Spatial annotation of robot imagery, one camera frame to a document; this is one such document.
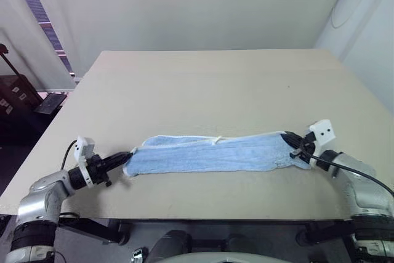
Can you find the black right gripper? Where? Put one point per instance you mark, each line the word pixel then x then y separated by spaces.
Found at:
pixel 305 149

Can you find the window blind strip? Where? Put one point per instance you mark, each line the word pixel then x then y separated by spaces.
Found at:
pixel 46 26

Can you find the dark brown wooden cabinet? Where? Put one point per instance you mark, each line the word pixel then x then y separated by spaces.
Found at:
pixel 13 103

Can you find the light blue towel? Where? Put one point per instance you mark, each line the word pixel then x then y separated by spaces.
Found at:
pixel 212 156

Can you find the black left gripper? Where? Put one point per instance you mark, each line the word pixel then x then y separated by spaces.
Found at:
pixel 98 170

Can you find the silver robot torso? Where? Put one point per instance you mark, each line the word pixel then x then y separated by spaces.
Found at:
pixel 227 257

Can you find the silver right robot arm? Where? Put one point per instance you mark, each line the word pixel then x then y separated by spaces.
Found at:
pixel 366 189

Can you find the black table frame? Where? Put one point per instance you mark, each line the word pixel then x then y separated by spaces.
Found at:
pixel 215 229

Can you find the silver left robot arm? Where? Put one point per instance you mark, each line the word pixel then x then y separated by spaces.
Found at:
pixel 46 193

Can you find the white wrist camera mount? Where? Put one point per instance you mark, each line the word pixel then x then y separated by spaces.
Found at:
pixel 324 133
pixel 85 147

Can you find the dark rounded shape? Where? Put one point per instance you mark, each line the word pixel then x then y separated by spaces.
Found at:
pixel 169 246

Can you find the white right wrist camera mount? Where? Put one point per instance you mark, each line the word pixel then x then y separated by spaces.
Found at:
pixel 324 133

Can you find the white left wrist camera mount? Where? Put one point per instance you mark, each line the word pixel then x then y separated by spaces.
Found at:
pixel 85 147

